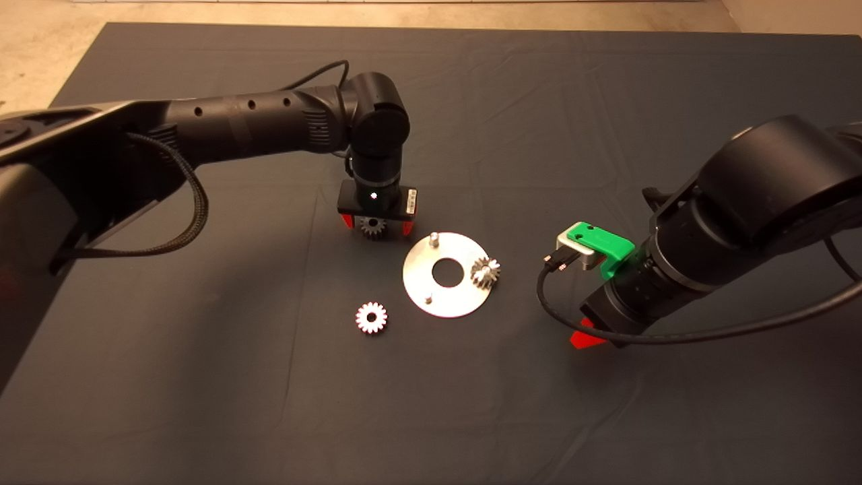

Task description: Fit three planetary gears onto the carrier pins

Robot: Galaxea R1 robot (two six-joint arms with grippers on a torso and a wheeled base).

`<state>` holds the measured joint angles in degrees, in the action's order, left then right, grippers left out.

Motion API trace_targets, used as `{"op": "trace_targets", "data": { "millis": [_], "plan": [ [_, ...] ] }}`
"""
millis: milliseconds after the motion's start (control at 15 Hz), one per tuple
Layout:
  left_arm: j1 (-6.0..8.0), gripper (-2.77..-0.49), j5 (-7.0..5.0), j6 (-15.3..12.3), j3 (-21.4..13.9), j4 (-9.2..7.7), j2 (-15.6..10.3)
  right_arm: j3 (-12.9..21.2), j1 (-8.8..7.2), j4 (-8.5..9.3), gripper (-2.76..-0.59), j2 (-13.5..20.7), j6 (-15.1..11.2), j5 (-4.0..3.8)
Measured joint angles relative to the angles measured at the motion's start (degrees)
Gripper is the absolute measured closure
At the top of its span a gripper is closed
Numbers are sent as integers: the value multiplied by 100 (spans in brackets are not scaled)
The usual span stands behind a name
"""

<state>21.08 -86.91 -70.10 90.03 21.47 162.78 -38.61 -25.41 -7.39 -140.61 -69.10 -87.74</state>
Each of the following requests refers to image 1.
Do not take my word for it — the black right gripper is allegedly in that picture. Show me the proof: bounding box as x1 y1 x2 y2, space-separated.
570 283 651 350

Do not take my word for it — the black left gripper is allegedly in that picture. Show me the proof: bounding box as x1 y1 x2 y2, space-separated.
337 179 419 236

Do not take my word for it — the round metal carrier plate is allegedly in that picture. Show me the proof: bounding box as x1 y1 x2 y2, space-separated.
403 232 492 319

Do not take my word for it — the dark grey table cloth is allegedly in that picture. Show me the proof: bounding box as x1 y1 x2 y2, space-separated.
30 22 862 485

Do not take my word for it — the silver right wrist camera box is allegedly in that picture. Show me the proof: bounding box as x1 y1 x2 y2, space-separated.
554 232 597 271

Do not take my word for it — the green right camera mount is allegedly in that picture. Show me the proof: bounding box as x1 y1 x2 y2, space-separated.
564 222 636 280

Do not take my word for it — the black left camera cable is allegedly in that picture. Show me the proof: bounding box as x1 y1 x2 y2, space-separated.
283 59 351 92

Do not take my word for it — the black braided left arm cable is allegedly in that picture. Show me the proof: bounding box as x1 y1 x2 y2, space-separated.
67 131 209 260

